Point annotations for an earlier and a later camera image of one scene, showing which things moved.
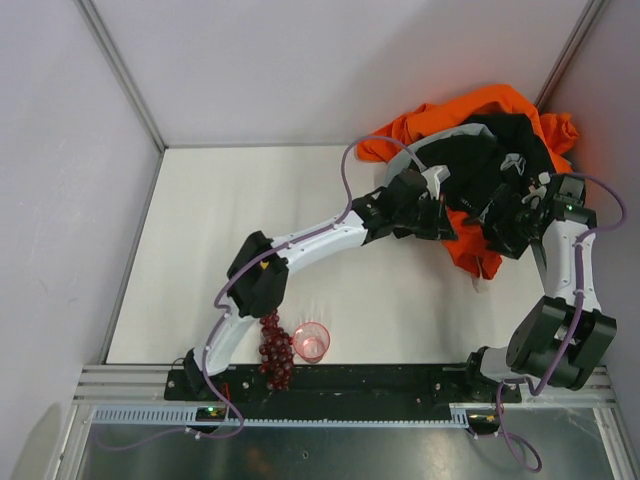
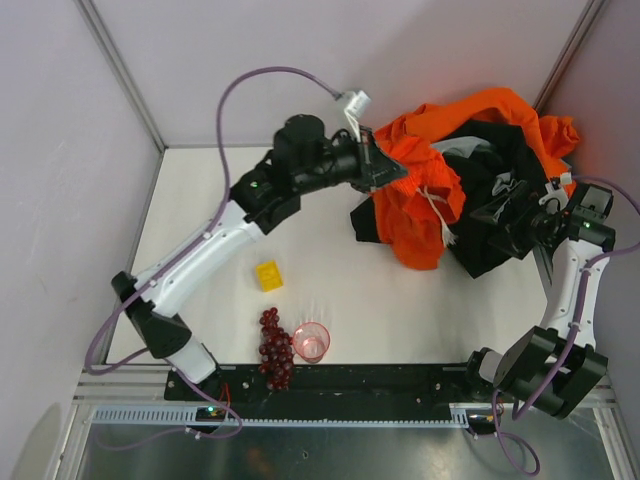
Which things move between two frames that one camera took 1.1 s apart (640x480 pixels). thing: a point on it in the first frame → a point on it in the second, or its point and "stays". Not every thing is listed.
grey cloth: (401, 161) → (467, 144)
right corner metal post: (580, 32) stays
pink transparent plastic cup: (311, 340) stays
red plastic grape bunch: (276, 353) stays
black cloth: (512, 156) stays
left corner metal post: (94, 24) stays
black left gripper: (435, 220) → (366, 167)
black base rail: (344, 386) stays
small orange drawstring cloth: (471, 250) → (412, 212)
